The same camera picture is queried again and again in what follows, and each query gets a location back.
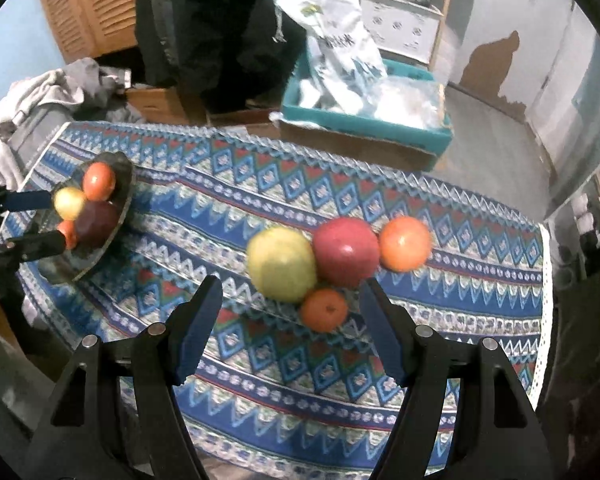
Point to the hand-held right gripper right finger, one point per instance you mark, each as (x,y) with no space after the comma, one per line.
(385,330)

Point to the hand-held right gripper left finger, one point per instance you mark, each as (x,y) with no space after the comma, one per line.
(197,330)

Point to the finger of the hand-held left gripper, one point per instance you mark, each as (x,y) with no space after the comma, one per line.
(30,201)
(40,245)

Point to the small orange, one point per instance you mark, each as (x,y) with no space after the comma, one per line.
(67,234)

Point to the small yellow apple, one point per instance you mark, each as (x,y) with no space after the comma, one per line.
(69,202)

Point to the dark red apple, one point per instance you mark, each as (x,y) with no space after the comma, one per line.
(99,225)

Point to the medium orange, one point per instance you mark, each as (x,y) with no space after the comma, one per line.
(324,310)

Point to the round orange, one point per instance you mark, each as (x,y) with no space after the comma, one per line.
(99,180)

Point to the bright red apple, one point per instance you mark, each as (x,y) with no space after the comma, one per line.
(346,252)

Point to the large orange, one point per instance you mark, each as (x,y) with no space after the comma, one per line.
(405,244)

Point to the dark green glass plate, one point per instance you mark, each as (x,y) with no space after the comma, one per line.
(124,177)

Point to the large yellow apple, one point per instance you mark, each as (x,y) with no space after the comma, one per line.
(280,267)

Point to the grey printed garment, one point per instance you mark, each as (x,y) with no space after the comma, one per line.
(40,130)

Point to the white fleece garment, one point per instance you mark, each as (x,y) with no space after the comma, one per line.
(10,115)

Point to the grey jacket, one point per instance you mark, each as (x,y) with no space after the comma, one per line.
(87,72)

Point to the wooden box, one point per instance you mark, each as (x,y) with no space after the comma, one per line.
(155,105)

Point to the blue patterned tablecloth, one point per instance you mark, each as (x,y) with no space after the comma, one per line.
(280,185)

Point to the plain cardboard box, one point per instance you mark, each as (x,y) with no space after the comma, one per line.
(355,152)

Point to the teal crate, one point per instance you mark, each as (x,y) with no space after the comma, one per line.
(370,129)

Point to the wooden louvered cabinet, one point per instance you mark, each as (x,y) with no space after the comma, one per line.
(95,5)

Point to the grey shoe rack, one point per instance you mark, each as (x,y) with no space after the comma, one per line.
(567,195)

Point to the clear plastic bag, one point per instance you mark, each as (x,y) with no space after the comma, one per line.
(410,102)

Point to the rows of shoes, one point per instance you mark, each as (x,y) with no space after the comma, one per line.
(592,220)

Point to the black hanging coat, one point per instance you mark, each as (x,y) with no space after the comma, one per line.
(220,35)

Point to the white printed sack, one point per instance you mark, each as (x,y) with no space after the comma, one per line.
(340,45)

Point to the white patterned storage box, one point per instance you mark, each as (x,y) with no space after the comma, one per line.
(405,30)

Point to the wooden shelf rack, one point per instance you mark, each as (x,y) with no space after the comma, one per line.
(446,5)

